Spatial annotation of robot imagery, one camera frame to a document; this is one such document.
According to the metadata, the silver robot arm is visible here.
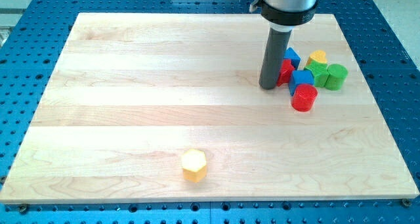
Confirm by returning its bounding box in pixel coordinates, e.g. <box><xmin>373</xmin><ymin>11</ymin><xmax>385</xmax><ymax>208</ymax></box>
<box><xmin>249</xmin><ymin>0</ymin><xmax>318</xmax><ymax>32</ymax></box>

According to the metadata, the yellow heart block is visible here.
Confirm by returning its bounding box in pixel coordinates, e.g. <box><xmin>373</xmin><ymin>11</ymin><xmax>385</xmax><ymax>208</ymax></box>
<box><xmin>306</xmin><ymin>50</ymin><xmax>327</xmax><ymax>66</ymax></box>

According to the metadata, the yellow hexagon block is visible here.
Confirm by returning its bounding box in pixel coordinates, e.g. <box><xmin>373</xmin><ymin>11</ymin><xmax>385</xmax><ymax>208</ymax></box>
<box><xmin>181</xmin><ymin>149</ymin><xmax>207</xmax><ymax>183</ymax></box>

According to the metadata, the wooden board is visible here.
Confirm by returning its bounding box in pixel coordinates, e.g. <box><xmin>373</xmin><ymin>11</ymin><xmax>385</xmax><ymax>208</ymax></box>
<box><xmin>1</xmin><ymin>13</ymin><xmax>419</xmax><ymax>204</ymax></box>

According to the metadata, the red star block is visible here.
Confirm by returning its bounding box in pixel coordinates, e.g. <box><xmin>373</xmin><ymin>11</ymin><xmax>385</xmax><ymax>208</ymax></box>
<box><xmin>276</xmin><ymin>59</ymin><xmax>295</xmax><ymax>87</ymax></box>

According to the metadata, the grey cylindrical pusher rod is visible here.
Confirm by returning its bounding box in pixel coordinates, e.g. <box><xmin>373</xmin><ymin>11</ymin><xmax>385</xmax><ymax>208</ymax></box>
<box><xmin>259</xmin><ymin>28</ymin><xmax>291</xmax><ymax>89</ymax></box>

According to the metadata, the red cylinder block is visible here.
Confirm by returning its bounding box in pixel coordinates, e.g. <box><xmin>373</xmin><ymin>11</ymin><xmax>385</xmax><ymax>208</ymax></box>
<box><xmin>291</xmin><ymin>83</ymin><xmax>318</xmax><ymax>112</ymax></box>

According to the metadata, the blue triangle block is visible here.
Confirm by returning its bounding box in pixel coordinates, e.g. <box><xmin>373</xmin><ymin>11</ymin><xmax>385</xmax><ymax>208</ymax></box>
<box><xmin>283</xmin><ymin>47</ymin><xmax>301</xmax><ymax>70</ymax></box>

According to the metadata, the blue cube block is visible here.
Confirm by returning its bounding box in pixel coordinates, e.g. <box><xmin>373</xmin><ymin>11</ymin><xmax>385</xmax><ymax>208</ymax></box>
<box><xmin>288</xmin><ymin>70</ymin><xmax>314</xmax><ymax>96</ymax></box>

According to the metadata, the green star block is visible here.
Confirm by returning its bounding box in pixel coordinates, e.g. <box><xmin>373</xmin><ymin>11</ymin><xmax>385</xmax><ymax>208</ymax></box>
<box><xmin>304</xmin><ymin>60</ymin><xmax>329</xmax><ymax>87</ymax></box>

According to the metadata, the green cylinder block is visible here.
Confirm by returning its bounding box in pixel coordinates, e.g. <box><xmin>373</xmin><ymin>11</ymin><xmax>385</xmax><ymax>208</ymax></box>
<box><xmin>324</xmin><ymin>64</ymin><xmax>348</xmax><ymax>91</ymax></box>

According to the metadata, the blue perforated table plate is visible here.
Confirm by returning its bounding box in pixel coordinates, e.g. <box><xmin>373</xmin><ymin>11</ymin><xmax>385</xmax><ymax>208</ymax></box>
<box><xmin>1</xmin><ymin>0</ymin><xmax>419</xmax><ymax>223</ymax></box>

